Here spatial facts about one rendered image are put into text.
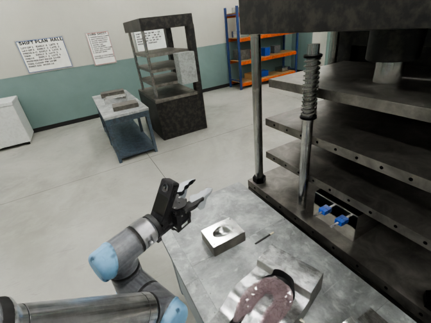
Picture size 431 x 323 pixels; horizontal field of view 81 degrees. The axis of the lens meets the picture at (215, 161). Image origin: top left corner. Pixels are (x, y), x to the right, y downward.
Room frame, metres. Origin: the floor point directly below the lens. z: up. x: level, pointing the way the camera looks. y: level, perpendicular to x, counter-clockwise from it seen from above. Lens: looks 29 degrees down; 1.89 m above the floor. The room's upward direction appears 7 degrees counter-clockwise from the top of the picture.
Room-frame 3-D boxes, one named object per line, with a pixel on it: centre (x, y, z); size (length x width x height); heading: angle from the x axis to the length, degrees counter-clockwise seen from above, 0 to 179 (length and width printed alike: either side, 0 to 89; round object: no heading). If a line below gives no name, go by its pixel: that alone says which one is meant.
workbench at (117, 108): (4.73, 1.69, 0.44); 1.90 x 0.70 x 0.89; 26
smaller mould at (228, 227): (1.03, 0.01, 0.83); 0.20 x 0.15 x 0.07; 116
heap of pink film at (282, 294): (0.60, -0.13, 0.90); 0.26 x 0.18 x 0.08; 133
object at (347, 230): (1.16, -0.84, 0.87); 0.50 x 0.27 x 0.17; 116
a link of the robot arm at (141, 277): (0.42, 0.24, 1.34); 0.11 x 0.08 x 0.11; 48
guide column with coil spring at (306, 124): (1.24, -0.51, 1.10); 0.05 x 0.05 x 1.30
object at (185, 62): (5.16, 0.73, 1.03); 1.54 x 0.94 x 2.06; 26
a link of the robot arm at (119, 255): (0.43, 0.26, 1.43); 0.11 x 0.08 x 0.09; 138
